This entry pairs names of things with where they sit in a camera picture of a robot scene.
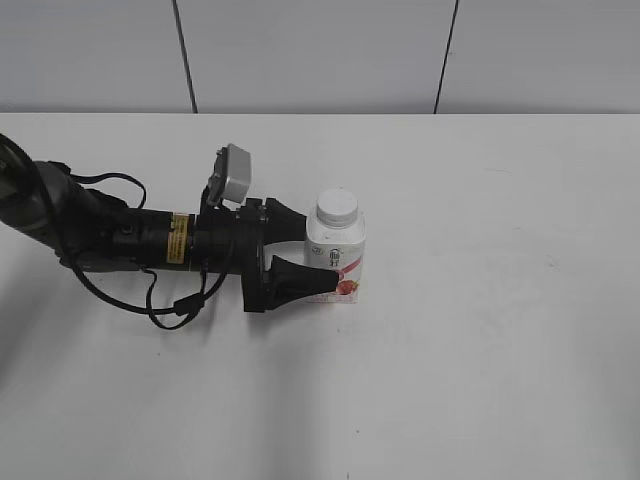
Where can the white ribbed bottle cap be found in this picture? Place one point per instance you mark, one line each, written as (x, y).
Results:
(337, 208)

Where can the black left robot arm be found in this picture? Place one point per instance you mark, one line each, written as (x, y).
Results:
(93, 232)

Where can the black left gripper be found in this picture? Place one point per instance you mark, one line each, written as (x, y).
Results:
(231, 242)

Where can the white yili changqing bottle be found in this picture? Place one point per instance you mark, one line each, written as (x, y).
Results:
(337, 248)

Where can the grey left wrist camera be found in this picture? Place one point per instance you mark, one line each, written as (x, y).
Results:
(231, 177)

